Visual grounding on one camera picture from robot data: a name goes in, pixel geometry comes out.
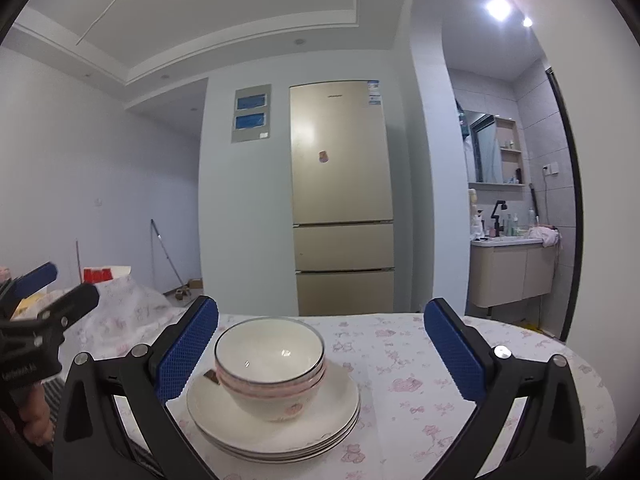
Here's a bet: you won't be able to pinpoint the wall mirror cabinet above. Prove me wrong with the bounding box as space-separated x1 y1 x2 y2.
457 109 527 187

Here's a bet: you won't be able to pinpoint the pale doll figurine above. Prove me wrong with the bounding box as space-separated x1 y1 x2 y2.
468 187 485 237

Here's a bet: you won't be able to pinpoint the pink towel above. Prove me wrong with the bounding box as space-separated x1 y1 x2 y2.
527 225 561 249

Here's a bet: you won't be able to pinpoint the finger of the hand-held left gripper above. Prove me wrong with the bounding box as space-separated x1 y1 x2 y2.
0 262 59 311
0 283 101 348

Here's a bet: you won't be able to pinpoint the mop with metal pole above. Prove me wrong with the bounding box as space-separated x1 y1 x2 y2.
150 219 187 303

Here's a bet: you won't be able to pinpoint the person's left hand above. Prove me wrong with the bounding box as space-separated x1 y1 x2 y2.
16 385 54 447

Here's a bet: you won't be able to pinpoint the grey wall panel blue windows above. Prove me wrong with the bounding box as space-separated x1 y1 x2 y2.
230 83 272 145

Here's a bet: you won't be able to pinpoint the beige bathroom vanity cabinet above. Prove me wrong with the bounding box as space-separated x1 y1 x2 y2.
467 237 557 309

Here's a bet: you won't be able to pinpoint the small cardboard box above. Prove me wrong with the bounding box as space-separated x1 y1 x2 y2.
175 279 204 301

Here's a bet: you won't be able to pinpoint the black framed glass door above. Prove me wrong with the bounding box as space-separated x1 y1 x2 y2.
544 67 585 343

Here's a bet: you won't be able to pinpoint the white black-rimmed bowl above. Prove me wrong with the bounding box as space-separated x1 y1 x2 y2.
214 316 326 378

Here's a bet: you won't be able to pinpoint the black faucet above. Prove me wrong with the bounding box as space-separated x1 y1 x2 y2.
489 200 507 237

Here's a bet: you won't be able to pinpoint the red and white carton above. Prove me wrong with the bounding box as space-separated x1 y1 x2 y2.
82 266 133 286

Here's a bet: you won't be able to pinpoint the pink printed tablecloth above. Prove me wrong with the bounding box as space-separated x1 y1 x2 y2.
10 277 618 480

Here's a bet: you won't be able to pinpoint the beige refrigerator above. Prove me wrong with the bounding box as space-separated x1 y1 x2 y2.
288 79 396 317

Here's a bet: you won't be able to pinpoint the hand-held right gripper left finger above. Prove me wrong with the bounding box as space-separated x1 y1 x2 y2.
52 295 221 480

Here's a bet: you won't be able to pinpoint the pink strawberry ceramic bowl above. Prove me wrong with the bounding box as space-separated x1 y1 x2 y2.
220 380 325 423
216 367 327 390

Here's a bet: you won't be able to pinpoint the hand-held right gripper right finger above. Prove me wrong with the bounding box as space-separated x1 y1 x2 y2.
423 297 587 480

